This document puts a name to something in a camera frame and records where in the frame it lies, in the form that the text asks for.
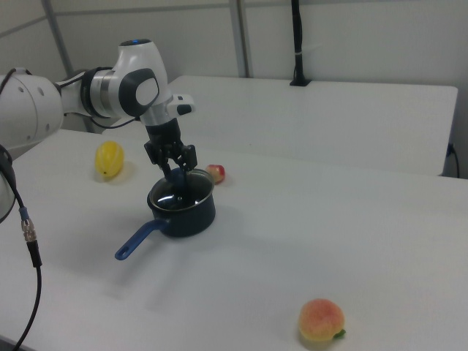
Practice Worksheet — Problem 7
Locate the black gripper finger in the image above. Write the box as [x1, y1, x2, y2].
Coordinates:
[178, 144, 199, 186]
[143, 141, 173, 181]

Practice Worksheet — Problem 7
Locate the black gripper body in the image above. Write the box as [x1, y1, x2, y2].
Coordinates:
[145, 120, 186, 157]

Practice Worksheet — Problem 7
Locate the glass lid with blue knob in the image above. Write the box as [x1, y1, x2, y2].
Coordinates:
[149, 167, 215, 212]

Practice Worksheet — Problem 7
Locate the red toy wax apple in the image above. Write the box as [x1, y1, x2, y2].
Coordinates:
[204, 163, 227, 186]

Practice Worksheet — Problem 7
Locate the white side table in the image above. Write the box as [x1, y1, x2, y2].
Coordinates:
[109, 75, 460, 177]

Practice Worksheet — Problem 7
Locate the peach coloured toy peach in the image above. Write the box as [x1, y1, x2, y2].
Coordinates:
[298, 298, 347, 344]

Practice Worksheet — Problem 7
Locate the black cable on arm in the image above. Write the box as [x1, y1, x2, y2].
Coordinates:
[54, 67, 143, 130]

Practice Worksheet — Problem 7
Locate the black saucepan with blue handle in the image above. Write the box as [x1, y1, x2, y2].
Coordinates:
[114, 168, 216, 261]

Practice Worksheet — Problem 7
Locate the black cable with metal connector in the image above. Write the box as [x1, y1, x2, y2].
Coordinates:
[0, 144, 43, 351]

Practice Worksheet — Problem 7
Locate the black camera pole with base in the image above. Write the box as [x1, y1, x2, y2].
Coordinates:
[289, 0, 312, 88]

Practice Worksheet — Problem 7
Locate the black cable with blue plug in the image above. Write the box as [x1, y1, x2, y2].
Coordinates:
[446, 143, 461, 178]

